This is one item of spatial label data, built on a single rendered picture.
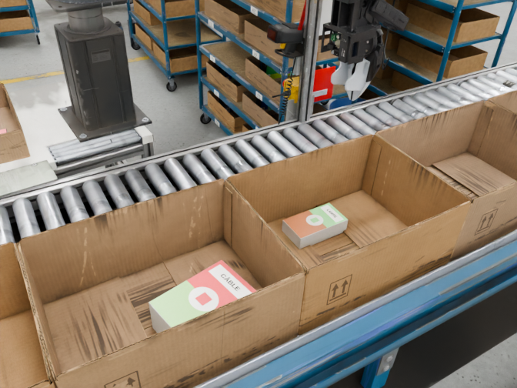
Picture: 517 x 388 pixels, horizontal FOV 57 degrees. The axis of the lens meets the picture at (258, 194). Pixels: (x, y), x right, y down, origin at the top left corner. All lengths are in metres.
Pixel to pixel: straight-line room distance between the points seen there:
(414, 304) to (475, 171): 0.57
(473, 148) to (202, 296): 0.93
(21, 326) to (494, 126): 1.21
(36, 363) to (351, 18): 0.78
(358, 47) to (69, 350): 0.72
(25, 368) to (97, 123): 1.02
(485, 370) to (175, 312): 1.50
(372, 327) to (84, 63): 1.19
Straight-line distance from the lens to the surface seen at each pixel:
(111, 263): 0.98
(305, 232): 1.04
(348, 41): 0.87
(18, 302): 0.99
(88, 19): 1.68
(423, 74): 2.92
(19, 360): 0.94
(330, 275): 0.83
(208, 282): 0.88
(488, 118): 1.44
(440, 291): 1.01
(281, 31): 1.65
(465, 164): 1.44
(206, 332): 0.75
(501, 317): 1.44
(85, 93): 1.70
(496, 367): 2.15
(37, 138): 1.80
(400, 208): 1.16
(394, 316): 0.94
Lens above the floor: 1.61
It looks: 37 degrees down
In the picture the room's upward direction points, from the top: 2 degrees clockwise
